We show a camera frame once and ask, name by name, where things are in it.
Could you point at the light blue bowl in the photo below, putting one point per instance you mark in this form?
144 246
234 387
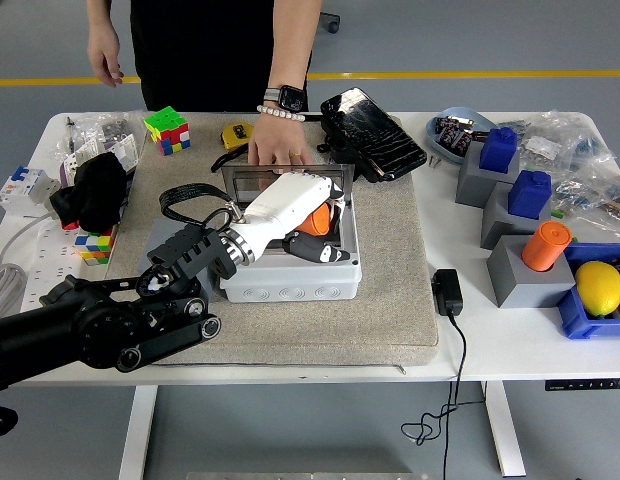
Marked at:
435 144

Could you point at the person's left hand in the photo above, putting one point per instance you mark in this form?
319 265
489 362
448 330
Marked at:
277 142

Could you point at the yellow lemon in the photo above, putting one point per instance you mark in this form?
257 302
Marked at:
599 287

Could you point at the black power adapter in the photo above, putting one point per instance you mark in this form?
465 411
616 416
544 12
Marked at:
447 292

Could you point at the white height-adjustable table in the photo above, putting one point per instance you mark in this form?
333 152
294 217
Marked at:
515 345

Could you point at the person's left forearm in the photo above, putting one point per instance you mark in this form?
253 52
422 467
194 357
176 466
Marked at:
297 40

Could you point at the large colourful puzzle cube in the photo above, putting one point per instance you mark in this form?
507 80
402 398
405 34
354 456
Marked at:
167 131

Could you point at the glossy black pouch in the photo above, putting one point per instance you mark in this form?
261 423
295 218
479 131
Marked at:
375 132

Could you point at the small red object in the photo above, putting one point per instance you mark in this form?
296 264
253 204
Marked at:
69 226

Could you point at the person's torso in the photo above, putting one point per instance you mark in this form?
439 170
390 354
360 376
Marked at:
200 50

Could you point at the orange cylinder battery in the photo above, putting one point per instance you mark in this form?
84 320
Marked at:
315 222
545 247

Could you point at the transparent hinged box lid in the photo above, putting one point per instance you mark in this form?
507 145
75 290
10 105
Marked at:
240 182

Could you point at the blue stepped block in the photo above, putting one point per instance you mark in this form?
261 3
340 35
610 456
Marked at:
497 150
529 197

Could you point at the small green part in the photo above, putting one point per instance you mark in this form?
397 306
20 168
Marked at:
557 214

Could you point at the small metal screws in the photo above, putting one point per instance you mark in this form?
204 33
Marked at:
434 161

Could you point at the white circuit breaker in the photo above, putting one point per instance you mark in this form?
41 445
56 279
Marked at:
25 190

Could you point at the white power strip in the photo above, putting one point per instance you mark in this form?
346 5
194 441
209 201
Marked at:
50 260

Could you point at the blue plastic bin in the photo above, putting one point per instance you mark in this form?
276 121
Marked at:
577 320

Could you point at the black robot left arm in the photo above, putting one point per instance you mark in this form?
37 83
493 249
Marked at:
100 320

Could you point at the black wrist watch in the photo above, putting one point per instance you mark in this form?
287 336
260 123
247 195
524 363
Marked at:
290 97

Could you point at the dark snack packet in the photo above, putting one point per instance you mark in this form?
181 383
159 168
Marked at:
462 140
446 129

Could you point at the yellow square tape measure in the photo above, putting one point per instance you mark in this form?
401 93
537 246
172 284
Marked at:
236 134

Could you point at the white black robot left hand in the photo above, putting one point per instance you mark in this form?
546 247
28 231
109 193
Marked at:
285 205

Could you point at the grey-brown table mat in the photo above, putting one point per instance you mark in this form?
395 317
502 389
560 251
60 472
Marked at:
315 335

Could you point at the white plastic junction box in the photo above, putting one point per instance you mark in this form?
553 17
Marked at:
290 285

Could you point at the small colourful puzzle cube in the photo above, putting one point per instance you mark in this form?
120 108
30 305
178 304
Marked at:
94 247

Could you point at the black table control panel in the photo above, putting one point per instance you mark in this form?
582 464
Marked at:
585 385

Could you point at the person's right forearm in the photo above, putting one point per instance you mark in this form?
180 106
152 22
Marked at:
101 12

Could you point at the grey holder block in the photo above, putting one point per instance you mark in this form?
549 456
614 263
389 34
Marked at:
475 185
497 225
155 232
520 285

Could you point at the black cloth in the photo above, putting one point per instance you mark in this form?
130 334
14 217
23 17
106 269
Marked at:
95 190

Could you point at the person's right hand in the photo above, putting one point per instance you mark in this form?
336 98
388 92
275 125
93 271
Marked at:
105 55

